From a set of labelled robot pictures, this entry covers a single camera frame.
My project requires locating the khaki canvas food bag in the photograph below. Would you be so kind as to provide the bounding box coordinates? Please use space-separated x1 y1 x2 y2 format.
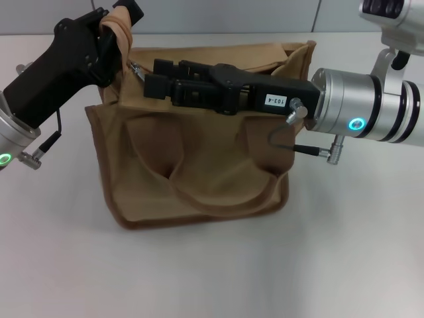
84 6 315 232

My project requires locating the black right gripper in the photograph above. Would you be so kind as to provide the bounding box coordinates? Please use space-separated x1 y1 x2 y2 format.
144 58 321 121

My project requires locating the silver metal zipper pull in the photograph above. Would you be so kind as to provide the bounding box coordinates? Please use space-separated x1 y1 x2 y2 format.
129 60 148 81

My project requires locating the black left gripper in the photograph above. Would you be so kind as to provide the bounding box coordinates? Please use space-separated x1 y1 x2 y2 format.
3 0 145 129

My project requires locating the left gripper cable with connector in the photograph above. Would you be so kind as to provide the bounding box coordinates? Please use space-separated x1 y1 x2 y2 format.
18 109 64 170

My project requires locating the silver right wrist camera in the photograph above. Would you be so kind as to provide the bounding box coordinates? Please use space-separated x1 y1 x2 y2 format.
359 0 424 80

